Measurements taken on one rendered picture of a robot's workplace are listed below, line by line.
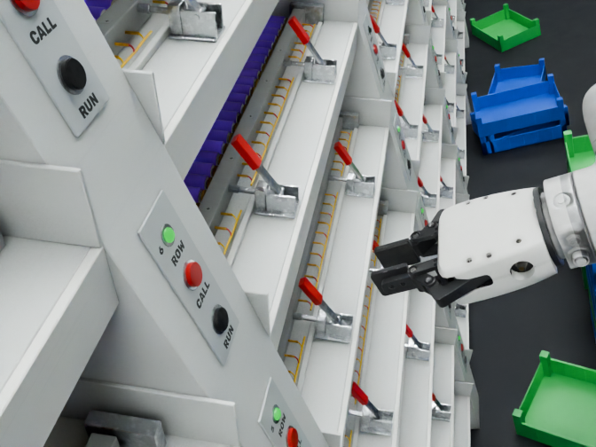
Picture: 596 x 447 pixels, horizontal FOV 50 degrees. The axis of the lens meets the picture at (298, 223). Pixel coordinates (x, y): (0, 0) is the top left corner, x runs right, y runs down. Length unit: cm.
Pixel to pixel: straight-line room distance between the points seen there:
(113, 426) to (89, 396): 3
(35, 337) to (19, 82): 12
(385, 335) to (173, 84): 61
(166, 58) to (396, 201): 73
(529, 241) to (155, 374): 34
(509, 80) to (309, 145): 230
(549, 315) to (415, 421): 87
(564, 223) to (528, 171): 182
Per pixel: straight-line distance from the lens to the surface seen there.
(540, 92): 266
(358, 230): 88
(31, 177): 34
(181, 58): 52
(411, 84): 159
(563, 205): 59
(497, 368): 181
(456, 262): 61
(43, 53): 35
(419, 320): 125
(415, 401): 114
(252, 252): 59
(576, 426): 170
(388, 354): 97
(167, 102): 46
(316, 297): 71
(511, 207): 63
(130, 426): 46
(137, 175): 39
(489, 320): 192
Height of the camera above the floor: 143
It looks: 35 degrees down
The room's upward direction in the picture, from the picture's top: 24 degrees counter-clockwise
